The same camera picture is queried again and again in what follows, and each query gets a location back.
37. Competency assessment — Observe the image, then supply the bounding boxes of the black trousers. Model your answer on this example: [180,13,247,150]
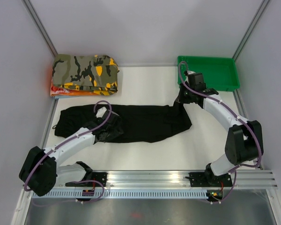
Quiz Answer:
[54,102,192,143]

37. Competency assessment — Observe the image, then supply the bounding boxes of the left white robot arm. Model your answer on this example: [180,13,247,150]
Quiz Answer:
[19,111,123,196]

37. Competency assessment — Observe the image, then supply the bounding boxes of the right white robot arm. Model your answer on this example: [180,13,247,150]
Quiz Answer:
[176,70,264,186]

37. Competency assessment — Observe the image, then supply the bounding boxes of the camouflage folded trousers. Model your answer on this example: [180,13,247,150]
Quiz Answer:
[51,54,119,96]

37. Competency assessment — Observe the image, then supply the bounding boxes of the orange folded trousers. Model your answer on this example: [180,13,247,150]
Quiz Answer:
[50,83,100,97]

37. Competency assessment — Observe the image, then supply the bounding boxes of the green plastic tray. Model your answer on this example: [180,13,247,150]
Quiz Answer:
[177,56,240,92]

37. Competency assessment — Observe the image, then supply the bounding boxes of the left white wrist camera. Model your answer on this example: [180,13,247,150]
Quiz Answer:
[96,107,109,120]

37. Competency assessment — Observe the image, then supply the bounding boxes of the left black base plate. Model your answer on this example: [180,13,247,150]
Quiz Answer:
[65,172,108,188]

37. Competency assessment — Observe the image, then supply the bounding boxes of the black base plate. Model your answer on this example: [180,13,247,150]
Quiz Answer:
[186,172,232,188]
[65,172,108,188]

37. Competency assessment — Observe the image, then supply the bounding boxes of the white slotted cable duct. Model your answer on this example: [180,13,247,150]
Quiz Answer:
[43,189,208,199]

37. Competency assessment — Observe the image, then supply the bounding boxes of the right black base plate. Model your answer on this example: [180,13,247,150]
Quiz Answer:
[186,172,232,188]

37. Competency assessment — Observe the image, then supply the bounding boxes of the aluminium mounting rail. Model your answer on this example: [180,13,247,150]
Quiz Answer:
[54,170,277,189]

